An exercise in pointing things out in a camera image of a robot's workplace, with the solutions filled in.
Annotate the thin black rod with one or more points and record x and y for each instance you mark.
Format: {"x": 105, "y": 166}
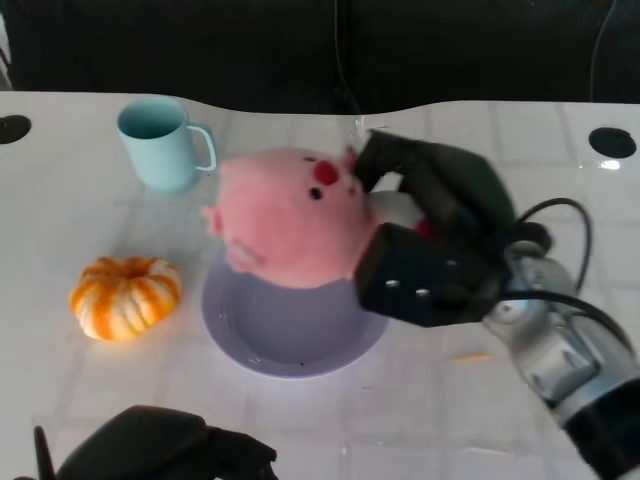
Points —
{"x": 44, "y": 450}

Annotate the black backdrop curtain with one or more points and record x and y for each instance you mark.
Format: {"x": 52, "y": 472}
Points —
{"x": 300, "y": 45}

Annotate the light blue plastic mug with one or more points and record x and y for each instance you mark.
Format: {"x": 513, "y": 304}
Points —
{"x": 160, "y": 155}

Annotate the orange white striped pumpkin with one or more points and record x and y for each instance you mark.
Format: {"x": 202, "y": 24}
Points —
{"x": 125, "y": 300}

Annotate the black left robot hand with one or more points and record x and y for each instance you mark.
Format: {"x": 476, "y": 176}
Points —
{"x": 165, "y": 445}

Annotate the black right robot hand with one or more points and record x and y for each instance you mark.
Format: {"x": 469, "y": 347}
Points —
{"x": 450, "y": 200}

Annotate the lavender round plate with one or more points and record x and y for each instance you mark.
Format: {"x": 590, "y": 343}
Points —
{"x": 300, "y": 345}

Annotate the pink plush pig doll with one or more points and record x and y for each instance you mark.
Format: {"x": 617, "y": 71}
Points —
{"x": 280, "y": 230}

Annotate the black round table grommet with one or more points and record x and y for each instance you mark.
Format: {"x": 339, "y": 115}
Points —
{"x": 12, "y": 129}
{"x": 612, "y": 142}

